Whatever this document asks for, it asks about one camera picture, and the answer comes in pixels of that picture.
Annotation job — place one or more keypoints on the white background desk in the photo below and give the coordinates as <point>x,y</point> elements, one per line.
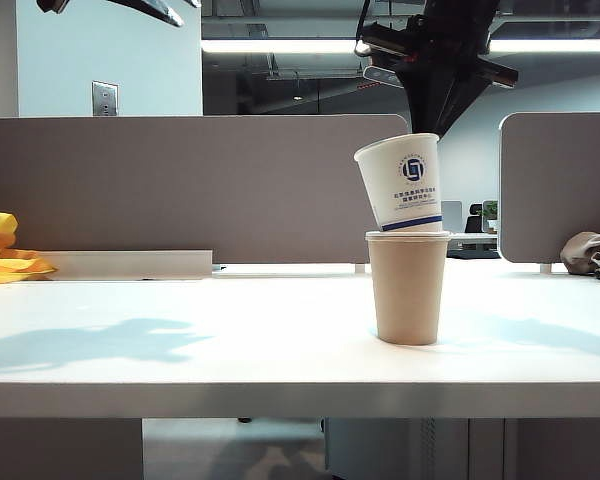
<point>472,241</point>

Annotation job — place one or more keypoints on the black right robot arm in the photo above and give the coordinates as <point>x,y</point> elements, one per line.
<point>460,10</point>

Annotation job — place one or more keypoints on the long ceiling light strip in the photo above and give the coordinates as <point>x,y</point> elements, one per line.
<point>280,46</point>

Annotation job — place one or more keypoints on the black office chair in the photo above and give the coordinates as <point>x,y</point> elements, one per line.
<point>474,219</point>

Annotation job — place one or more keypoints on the yellow crumpled cloth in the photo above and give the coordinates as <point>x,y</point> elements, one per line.
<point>0,264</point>

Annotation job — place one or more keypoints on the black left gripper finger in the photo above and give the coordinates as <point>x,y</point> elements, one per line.
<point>194,2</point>
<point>155,10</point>

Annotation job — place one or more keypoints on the grey desk side panel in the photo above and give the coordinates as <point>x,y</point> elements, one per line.
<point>565,450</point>
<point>60,450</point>

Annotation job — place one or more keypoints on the plain brown paper cup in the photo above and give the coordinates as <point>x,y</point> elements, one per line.
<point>410,290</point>

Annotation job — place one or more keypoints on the wide grey desk partition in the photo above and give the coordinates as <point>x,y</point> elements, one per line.
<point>180,185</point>

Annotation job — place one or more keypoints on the metal wall switch plate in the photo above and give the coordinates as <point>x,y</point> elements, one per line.
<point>105,98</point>

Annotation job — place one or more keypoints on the white background desk screen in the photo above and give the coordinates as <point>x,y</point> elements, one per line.
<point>452,216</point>

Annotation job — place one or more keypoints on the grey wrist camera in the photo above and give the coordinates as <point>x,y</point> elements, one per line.
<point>380,74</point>

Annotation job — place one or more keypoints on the narrow grey desk partition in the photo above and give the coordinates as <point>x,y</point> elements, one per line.
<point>560,190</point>

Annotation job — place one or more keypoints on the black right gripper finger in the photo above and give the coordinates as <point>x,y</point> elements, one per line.
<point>455,100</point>
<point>422,105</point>

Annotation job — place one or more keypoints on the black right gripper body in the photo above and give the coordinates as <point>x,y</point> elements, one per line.
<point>440,50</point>

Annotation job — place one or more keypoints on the white paper cup blue logo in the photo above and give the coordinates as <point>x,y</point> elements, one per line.
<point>410,200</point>
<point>405,235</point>

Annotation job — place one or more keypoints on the small green potted plant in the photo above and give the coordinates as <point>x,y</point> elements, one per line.
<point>490,211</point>

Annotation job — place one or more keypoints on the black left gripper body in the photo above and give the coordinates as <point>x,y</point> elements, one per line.
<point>52,5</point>

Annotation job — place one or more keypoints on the grey under-desk cabinet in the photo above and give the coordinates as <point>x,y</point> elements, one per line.
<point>380,450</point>

